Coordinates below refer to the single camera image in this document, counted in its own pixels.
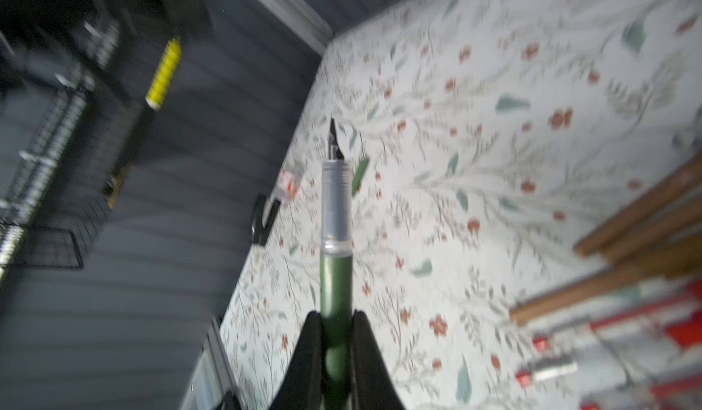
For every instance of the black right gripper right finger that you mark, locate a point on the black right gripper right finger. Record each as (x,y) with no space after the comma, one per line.
(371,385)

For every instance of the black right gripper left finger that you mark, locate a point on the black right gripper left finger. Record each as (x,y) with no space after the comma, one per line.
(302,386)

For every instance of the black small device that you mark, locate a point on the black small device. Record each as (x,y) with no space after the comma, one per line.
(264,214)

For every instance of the yellow marker in basket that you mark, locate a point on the yellow marker in basket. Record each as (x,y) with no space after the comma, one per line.
(164,74)

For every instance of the black wire basket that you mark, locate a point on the black wire basket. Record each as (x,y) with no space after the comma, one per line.
(35,232)

